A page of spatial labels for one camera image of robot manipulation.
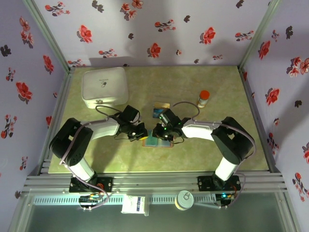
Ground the teal credit card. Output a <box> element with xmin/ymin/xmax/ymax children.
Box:
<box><xmin>144</xmin><ymin>135</ymin><xmax>160</xmax><ymax>146</ymax></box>

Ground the pink card holder album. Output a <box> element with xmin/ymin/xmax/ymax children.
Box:
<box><xmin>141</xmin><ymin>129</ymin><xmax>175</xmax><ymax>148</ymax></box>

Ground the orange-capped small bottle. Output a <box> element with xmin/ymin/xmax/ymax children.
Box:
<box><xmin>197</xmin><ymin>90</ymin><xmax>210</xmax><ymax>109</ymax></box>

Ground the white square box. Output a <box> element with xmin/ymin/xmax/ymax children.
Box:
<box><xmin>81</xmin><ymin>67</ymin><xmax>129</xmax><ymax>109</ymax></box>

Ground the white box with blue print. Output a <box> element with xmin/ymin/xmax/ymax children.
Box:
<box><xmin>120</xmin><ymin>195</ymin><xmax>150</xmax><ymax>216</ymax></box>

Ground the tin can with pull tab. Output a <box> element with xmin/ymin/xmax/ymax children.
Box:
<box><xmin>175</xmin><ymin>190</ymin><xmax>195</xmax><ymax>211</ymax></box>

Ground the aluminium cross rail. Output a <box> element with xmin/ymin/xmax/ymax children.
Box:
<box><xmin>23</xmin><ymin>172</ymin><xmax>289</xmax><ymax>195</ymax></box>

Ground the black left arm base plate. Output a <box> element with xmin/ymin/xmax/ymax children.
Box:
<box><xmin>69</xmin><ymin>176</ymin><xmax>113</xmax><ymax>193</ymax></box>

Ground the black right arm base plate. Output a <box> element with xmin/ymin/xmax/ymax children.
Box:
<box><xmin>197</xmin><ymin>175</ymin><xmax>241</xmax><ymax>192</ymax></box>

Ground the slotted grey cable duct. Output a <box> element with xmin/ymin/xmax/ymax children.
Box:
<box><xmin>32</xmin><ymin>195</ymin><xmax>218</xmax><ymax>205</ymax></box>

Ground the aluminium side rail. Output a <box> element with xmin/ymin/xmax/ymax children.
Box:
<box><xmin>238</xmin><ymin>66</ymin><xmax>282</xmax><ymax>174</ymax></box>
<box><xmin>38</xmin><ymin>67</ymin><xmax>75</xmax><ymax>174</ymax></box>

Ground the aluminium corner post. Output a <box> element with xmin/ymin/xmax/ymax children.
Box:
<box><xmin>23</xmin><ymin>0</ymin><xmax>76</xmax><ymax>73</ymax></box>
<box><xmin>238</xmin><ymin>0</ymin><xmax>282</xmax><ymax>71</ymax></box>

